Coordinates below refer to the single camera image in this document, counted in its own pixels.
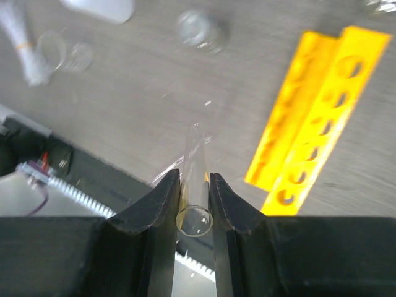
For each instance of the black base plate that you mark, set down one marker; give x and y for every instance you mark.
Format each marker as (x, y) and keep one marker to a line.
(22, 140)

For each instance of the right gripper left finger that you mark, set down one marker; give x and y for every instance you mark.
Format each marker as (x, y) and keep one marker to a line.
(135, 251)

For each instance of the slotted cable duct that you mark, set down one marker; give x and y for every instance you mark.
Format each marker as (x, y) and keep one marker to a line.
(102, 210)

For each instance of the clear glass test tube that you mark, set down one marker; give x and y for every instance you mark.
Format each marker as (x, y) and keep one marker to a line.
(194, 218)

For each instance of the small clear glass beaker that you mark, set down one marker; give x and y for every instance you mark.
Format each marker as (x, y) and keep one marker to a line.
(201, 30)

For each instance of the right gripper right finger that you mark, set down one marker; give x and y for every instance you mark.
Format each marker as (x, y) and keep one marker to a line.
(246, 245)

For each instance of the clear glass flask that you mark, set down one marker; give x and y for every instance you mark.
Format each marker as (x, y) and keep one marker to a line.
(377, 7)

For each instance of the yellow test tube rack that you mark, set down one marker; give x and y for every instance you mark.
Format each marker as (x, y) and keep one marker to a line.
(324, 82)

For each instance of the red cap wash bottle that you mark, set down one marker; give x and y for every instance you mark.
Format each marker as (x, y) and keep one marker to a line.
(113, 11)

